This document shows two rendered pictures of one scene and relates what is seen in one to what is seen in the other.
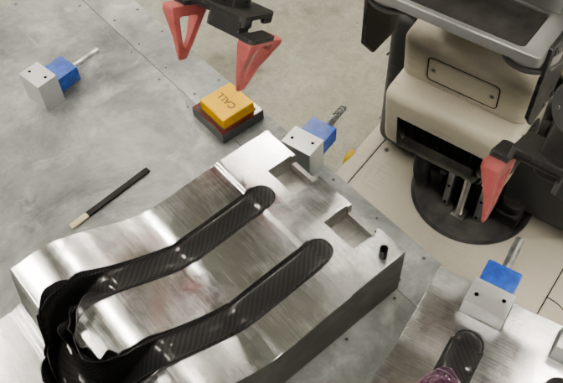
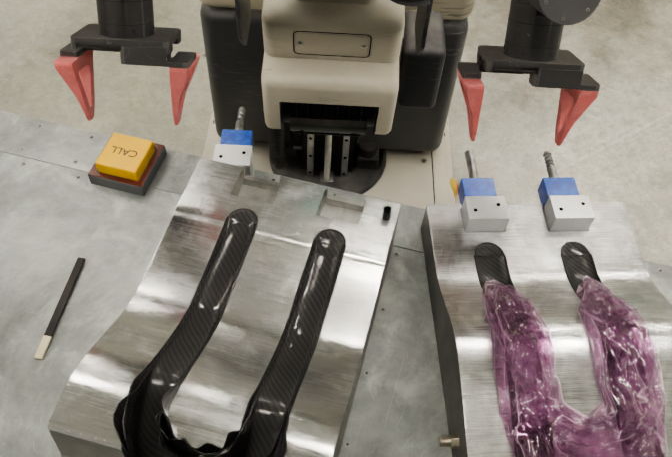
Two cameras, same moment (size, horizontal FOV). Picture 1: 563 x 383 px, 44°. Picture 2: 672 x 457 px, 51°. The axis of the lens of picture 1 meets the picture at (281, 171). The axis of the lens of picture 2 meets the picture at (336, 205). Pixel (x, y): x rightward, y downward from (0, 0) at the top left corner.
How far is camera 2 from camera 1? 0.27 m
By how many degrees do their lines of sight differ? 24
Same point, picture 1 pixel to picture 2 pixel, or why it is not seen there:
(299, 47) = (67, 93)
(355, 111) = (162, 132)
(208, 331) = (287, 365)
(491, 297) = (487, 206)
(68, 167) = not seen: outside the picture
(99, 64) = not seen: outside the picture
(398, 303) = (402, 256)
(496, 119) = (372, 66)
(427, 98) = (304, 71)
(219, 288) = (265, 323)
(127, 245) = (148, 332)
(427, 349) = (465, 276)
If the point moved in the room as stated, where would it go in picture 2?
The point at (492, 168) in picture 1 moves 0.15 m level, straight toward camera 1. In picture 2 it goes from (477, 86) to (526, 199)
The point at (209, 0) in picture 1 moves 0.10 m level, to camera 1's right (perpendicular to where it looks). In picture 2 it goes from (116, 38) to (201, 4)
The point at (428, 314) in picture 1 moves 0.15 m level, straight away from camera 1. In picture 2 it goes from (445, 248) to (410, 157)
